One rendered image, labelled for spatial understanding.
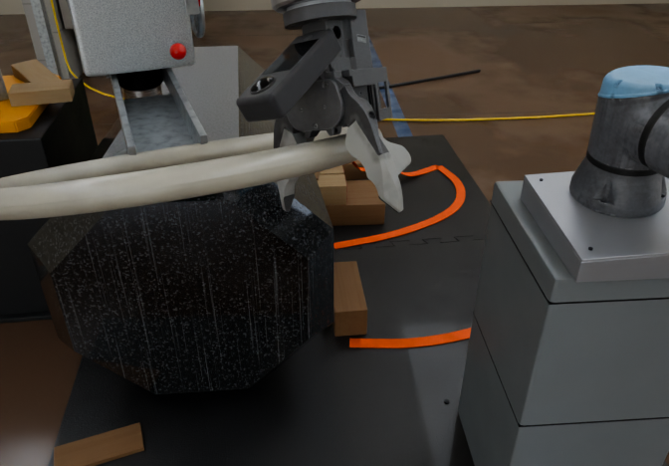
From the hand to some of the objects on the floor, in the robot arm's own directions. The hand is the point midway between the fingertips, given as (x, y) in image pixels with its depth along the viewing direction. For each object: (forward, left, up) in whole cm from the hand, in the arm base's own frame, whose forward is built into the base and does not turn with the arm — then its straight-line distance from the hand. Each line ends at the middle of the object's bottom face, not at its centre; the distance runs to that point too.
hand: (334, 214), depth 60 cm
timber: (-10, -124, -127) cm, 178 cm away
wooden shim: (+70, -67, -122) cm, 156 cm away
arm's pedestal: (-60, -52, -129) cm, 152 cm away
